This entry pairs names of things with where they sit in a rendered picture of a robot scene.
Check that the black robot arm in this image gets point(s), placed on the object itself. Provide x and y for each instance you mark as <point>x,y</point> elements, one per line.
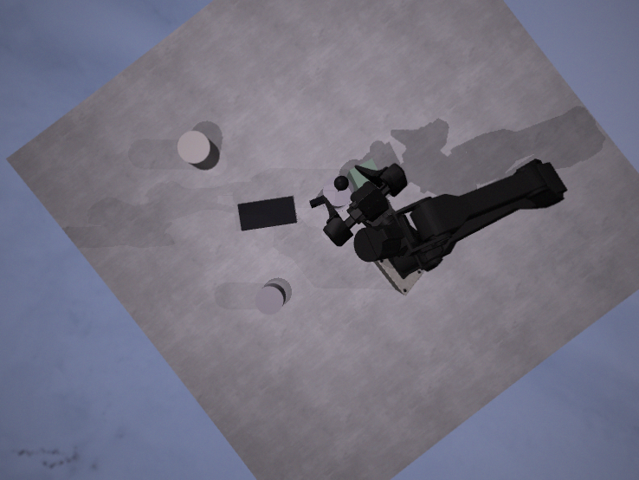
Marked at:
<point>444,220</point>

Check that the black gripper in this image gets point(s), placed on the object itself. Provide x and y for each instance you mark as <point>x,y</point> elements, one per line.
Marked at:
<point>390,180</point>

